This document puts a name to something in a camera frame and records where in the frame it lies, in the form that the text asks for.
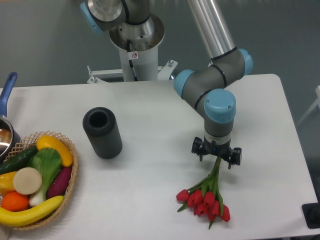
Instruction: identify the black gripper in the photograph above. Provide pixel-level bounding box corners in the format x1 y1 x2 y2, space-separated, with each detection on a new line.
191 137 242 170

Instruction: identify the red tulip bouquet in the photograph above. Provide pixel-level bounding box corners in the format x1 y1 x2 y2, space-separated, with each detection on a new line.
176 157 231 229

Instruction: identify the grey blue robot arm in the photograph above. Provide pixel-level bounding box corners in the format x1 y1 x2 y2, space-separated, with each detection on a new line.
80 0 253 166

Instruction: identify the black device at edge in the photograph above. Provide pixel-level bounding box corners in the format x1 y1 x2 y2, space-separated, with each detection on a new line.
301 202 320 229

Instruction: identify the dark grey ribbed vase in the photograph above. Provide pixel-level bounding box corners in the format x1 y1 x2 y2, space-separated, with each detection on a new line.
82 107 123 159

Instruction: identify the purple sweet potato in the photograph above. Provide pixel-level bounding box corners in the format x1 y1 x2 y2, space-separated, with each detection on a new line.
47 167 72 199

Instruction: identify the green bok choy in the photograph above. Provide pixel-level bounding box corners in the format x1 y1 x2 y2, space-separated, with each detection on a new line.
28 147 62 207

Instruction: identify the woven wicker basket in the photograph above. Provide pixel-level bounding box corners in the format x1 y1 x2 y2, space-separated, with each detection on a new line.
0 131 78 230

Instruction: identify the beige round disc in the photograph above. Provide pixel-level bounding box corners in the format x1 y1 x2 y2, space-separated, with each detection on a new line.
13 167 42 195

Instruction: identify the green cucumber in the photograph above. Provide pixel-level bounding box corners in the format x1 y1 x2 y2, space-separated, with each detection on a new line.
0 145 38 175

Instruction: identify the orange fruit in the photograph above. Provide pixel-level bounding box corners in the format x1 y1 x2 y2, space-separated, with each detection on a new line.
1 191 29 212

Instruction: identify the yellow bell pepper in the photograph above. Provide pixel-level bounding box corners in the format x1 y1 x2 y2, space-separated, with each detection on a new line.
0 171 17 196

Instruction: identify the yellow banana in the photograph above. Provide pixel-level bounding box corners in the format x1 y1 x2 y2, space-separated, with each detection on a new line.
0 195 64 227

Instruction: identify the white frame at right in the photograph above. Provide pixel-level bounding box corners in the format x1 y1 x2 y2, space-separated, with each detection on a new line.
297 85 320 127

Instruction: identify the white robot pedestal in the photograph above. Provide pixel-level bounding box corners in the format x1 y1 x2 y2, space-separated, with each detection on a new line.
87 13 178 84

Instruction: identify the black cable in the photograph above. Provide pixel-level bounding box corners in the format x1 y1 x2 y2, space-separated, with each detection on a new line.
126 39 139 82

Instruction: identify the blue handled saucepan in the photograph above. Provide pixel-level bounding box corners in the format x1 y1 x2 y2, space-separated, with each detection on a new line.
0 72 21 164

